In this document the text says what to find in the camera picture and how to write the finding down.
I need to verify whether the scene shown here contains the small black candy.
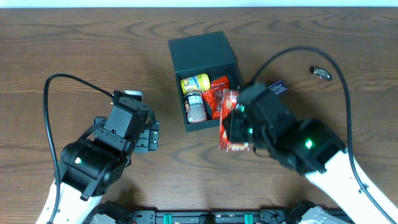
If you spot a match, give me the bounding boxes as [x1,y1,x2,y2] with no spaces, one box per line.
[309,65,333,81]

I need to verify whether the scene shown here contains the blue Eclipse mints box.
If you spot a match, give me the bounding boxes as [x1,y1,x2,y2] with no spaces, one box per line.
[269,80,287,95]

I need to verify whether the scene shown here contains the yellow snack cup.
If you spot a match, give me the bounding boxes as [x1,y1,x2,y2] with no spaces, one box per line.
[180,73,211,95]

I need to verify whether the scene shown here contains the Hello Panda biscuit box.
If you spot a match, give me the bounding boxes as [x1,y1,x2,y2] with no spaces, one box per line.
[219,89,251,152]

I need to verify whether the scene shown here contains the red candy bag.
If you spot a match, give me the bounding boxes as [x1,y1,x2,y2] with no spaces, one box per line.
[202,76,229,119]

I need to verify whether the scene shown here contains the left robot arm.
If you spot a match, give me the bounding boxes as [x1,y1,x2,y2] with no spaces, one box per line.
[37,117,131,223]

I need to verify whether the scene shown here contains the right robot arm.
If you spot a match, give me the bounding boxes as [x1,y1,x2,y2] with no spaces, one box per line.
[220,110,397,223]

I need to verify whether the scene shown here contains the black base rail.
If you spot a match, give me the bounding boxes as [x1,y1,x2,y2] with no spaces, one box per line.
[83,200,355,224]

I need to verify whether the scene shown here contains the dark green open box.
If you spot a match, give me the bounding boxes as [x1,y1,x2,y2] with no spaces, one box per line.
[168,31,243,132]

